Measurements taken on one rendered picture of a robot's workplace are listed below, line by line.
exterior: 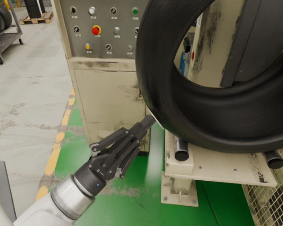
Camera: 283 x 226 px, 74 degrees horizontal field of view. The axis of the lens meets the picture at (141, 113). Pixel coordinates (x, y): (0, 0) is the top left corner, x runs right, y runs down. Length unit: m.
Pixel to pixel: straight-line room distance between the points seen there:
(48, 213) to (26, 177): 1.42
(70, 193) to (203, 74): 0.67
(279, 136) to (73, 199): 0.54
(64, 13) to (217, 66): 0.88
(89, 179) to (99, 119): 1.08
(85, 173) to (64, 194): 0.06
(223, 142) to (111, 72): 0.87
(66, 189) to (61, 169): 1.35
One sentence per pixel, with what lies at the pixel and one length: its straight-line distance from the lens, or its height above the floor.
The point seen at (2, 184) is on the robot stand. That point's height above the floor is 0.65.
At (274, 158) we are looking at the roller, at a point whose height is 0.92.
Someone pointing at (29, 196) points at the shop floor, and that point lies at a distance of 1.77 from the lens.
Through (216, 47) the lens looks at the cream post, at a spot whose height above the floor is 1.12.
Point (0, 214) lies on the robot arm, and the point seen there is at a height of 1.12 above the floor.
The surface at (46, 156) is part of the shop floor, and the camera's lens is 1.96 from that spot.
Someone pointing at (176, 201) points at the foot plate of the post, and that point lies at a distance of 1.54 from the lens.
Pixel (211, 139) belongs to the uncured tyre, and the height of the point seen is 0.99.
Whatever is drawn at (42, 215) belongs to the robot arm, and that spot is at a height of 0.98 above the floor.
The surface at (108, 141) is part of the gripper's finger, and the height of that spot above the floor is 1.04.
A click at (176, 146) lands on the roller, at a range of 0.62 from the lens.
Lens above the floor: 1.37
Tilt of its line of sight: 38 degrees down
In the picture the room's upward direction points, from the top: straight up
